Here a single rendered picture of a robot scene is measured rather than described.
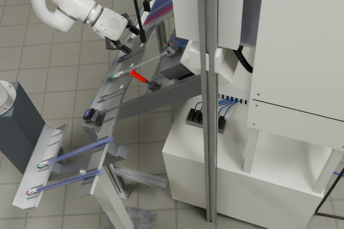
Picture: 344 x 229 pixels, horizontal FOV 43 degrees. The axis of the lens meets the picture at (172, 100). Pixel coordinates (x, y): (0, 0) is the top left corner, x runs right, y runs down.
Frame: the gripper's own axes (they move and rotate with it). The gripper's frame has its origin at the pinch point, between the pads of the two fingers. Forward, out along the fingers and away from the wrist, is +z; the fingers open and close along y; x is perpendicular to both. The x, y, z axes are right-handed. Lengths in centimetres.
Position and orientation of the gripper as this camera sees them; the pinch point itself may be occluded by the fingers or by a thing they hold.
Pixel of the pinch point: (132, 41)
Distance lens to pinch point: 162.1
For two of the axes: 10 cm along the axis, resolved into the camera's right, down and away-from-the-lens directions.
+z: 8.0, 5.1, 3.2
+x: -5.0, 2.8, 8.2
